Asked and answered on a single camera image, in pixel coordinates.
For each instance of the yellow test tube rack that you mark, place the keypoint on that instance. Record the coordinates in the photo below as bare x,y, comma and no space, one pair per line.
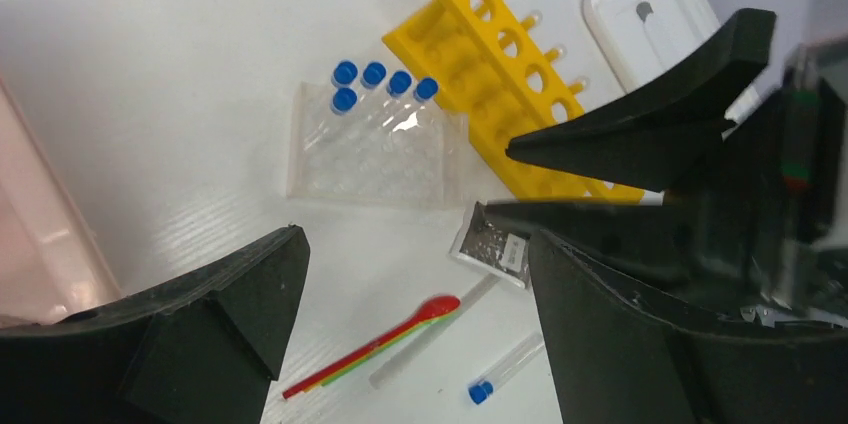
489,69

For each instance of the small dark sample bag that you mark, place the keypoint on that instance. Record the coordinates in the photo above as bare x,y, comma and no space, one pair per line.
480,243

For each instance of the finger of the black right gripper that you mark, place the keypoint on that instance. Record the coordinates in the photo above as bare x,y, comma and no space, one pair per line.
647,242
651,136

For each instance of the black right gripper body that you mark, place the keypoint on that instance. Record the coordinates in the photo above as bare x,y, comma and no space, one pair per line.
770,204

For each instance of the red green stirring sticks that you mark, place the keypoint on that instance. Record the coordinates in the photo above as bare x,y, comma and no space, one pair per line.
430,310

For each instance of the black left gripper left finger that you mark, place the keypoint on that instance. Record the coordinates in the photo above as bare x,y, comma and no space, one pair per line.
203,347

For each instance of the blue capped tube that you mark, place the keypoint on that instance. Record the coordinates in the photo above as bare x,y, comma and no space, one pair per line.
372,75
344,74
343,101
399,82

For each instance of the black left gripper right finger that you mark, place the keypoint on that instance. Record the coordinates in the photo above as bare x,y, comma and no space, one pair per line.
621,351

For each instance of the test tube blue cap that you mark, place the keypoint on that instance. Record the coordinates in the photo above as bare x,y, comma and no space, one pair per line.
426,89
501,372

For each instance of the clear plastic tube box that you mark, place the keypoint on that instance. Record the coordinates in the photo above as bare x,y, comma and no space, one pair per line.
414,157

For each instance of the pink plastic bin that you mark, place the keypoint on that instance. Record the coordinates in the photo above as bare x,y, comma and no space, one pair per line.
51,266

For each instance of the white plastic tray lid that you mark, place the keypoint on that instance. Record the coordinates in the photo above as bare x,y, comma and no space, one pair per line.
642,39

